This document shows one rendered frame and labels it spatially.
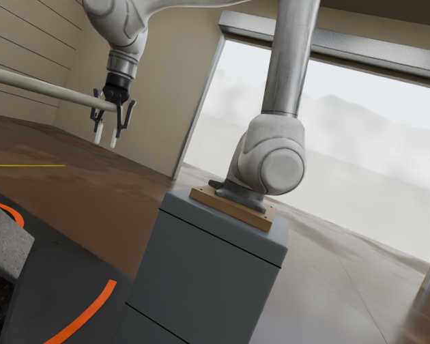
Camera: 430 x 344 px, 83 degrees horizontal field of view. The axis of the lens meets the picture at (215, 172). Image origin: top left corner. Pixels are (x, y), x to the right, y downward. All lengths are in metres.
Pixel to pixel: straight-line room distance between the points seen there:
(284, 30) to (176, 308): 0.84
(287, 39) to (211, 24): 5.22
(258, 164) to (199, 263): 0.36
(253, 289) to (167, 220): 0.32
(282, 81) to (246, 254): 0.47
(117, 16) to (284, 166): 0.52
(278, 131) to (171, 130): 4.90
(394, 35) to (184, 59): 3.84
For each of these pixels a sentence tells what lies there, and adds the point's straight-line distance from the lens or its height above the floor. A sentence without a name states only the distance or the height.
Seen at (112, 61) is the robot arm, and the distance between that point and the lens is 0.88.
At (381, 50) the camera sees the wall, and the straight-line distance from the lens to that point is 5.07.
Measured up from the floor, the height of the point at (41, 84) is 0.98.
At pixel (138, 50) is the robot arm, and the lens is 0.88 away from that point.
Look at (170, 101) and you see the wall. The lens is 5.61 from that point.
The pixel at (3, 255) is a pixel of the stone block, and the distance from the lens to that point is 0.66.
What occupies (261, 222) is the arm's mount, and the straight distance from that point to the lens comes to 0.76.
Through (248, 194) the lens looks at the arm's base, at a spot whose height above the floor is 0.87.
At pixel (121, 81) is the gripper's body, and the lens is 0.87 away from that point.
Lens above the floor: 0.99
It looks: 6 degrees down
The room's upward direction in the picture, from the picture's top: 20 degrees clockwise
